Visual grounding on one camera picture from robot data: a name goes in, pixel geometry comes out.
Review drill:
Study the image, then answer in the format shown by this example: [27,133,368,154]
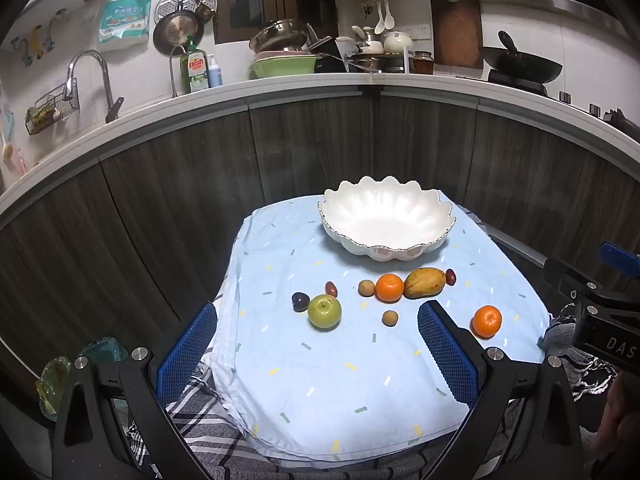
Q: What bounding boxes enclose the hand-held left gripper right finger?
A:
[417,300,583,480]

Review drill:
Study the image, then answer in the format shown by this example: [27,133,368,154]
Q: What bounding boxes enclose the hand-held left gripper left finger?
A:
[52,302,221,480]

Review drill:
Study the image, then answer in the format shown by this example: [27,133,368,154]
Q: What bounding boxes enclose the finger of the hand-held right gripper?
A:
[600,242,640,281]
[544,258,601,301]

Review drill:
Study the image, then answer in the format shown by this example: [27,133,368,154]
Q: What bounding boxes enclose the orange mandarin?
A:
[375,273,405,303]
[471,305,503,338]

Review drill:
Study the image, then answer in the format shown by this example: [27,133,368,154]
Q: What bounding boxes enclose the yellow mango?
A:
[403,268,447,300]

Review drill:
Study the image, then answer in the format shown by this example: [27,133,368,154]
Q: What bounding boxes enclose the green apple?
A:
[307,294,343,331]

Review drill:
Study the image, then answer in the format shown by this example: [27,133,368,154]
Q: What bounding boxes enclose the white scalloped bowl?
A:
[318,176,457,262]

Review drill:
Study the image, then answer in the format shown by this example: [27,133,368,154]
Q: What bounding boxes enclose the person's right hand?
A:
[595,372,640,480]

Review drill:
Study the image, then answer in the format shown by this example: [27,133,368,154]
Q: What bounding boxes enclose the grey striped blanket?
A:
[125,305,623,480]

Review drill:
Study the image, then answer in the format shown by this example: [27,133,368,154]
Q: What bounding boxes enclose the light blue patterned cloth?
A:
[200,195,551,468]

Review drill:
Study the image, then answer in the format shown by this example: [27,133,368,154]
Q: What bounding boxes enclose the dark wood cabinet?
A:
[0,92,640,411]

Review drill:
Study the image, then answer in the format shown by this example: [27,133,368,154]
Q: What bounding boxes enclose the black gas stove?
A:
[487,67,551,96]

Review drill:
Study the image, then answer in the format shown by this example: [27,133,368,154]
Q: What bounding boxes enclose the black wok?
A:
[481,31,564,84]

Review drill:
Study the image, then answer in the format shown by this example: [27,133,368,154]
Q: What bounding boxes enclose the wooden cutting board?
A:
[431,0,485,71]

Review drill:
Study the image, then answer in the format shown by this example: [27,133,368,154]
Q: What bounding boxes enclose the green dish soap bottle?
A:
[180,35,209,94]

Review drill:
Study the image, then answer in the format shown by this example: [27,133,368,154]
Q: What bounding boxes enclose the white kitchen countertop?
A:
[0,71,640,211]

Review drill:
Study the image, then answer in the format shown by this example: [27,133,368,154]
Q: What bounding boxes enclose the green plastic basin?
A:
[249,54,323,80]

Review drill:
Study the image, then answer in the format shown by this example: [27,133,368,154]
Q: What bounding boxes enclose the white kettle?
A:
[350,25,385,56]

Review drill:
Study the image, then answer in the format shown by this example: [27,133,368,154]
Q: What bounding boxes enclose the steel kitchen faucet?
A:
[66,50,125,124]

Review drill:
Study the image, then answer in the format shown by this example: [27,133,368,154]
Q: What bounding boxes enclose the hanging frying pan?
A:
[153,10,202,57]

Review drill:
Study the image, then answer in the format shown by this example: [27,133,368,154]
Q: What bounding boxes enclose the stainless steel pot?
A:
[249,19,311,53]

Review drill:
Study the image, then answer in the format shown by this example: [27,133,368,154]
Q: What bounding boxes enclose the paper towel pack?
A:
[98,0,152,51]

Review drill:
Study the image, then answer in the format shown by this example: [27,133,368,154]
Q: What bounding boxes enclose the steel steamer plate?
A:
[155,0,218,26]

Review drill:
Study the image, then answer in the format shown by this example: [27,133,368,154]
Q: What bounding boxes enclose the wire sink basket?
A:
[25,82,81,136]

